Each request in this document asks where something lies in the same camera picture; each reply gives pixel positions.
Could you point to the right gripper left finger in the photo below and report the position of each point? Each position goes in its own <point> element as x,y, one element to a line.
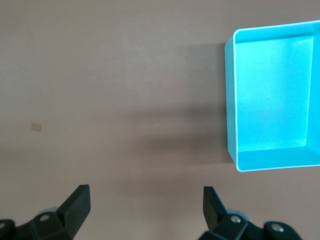
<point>70,220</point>

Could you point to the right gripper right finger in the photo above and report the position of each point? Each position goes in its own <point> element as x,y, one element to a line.
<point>220,225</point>

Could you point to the small brown tape patch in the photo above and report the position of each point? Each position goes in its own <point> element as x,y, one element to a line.
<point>36,126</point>

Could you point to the blue plastic box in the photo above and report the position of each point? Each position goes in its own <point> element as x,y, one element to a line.
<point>270,87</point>

